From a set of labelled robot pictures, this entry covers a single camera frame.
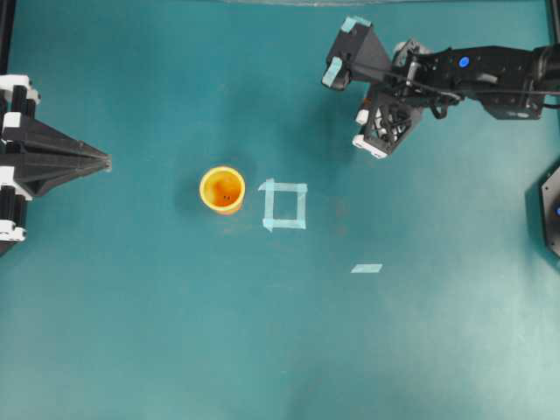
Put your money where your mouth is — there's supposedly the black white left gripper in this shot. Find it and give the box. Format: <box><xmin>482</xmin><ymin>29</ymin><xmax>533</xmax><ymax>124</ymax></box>
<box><xmin>1</xmin><ymin>74</ymin><xmax>111</xmax><ymax>256</ymax></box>

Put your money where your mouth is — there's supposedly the orange plastic cup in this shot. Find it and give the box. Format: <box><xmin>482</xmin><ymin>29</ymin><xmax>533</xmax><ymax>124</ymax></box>
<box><xmin>199</xmin><ymin>166</ymin><xmax>246</xmax><ymax>215</ymax></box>

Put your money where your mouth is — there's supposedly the black frame post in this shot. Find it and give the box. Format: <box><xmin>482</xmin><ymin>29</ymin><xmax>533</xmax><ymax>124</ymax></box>
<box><xmin>0</xmin><ymin>0</ymin><xmax>17</xmax><ymax>75</ymax></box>
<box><xmin>544</xmin><ymin>0</ymin><xmax>560</xmax><ymax>44</ymax></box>

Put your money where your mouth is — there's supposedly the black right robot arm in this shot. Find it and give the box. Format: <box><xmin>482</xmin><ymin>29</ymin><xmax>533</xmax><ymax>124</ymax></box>
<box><xmin>321</xmin><ymin>17</ymin><xmax>559</xmax><ymax>120</ymax></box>

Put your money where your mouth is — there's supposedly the black frame post right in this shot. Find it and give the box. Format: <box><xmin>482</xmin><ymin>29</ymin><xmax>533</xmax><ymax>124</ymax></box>
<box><xmin>544</xmin><ymin>0</ymin><xmax>560</xmax><ymax>44</ymax></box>

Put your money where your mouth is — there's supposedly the light blue tape square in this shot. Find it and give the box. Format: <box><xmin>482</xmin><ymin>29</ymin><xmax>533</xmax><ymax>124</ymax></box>
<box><xmin>258</xmin><ymin>178</ymin><xmax>308</xmax><ymax>232</ymax></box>

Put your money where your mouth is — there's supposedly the black frame post left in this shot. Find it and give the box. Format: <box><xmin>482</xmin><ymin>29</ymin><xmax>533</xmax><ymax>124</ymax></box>
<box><xmin>0</xmin><ymin>0</ymin><xmax>17</xmax><ymax>75</ymax></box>

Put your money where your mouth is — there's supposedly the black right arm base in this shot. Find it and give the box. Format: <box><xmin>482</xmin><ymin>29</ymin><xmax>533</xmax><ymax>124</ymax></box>
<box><xmin>525</xmin><ymin>159</ymin><xmax>559</xmax><ymax>264</ymax></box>

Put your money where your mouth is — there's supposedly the black cable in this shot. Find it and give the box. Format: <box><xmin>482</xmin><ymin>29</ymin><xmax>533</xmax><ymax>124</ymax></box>
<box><xmin>349</xmin><ymin>60</ymin><xmax>560</xmax><ymax>110</ymax></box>

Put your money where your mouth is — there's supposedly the light blue tape strip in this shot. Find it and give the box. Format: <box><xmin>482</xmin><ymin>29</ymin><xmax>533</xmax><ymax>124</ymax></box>
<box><xmin>351</xmin><ymin>263</ymin><xmax>382</xmax><ymax>274</ymax></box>

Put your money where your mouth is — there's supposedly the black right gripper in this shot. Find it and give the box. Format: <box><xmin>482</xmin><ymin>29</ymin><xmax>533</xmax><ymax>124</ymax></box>
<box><xmin>321</xmin><ymin>17</ymin><xmax>438</xmax><ymax>92</ymax></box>

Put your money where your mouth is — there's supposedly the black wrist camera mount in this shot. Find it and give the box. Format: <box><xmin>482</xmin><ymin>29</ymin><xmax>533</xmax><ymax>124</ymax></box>
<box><xmin>352</xmin><ymin>87</ymin><xmax>424</xmax><ymax>159</ymax></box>

